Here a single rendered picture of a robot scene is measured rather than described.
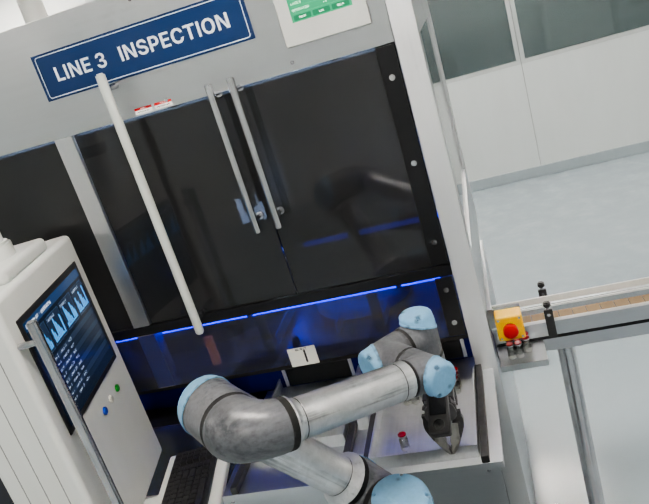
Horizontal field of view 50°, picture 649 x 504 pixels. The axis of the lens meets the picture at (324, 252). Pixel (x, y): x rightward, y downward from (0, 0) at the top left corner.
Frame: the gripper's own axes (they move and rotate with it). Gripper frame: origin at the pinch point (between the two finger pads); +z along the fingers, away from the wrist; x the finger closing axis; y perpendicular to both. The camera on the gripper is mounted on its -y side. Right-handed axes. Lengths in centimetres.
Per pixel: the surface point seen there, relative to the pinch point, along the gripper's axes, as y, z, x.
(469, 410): 20.0, 3.4, -4.0
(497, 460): -0.6, 3.7, -9.7
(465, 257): 39, -30, -11
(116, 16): 39, -113, 59
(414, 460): 1.5, 2.3, 9.3
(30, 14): 65, -123, 97
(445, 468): -1.1, 3.7, 2.2
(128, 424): 20, -8, 91
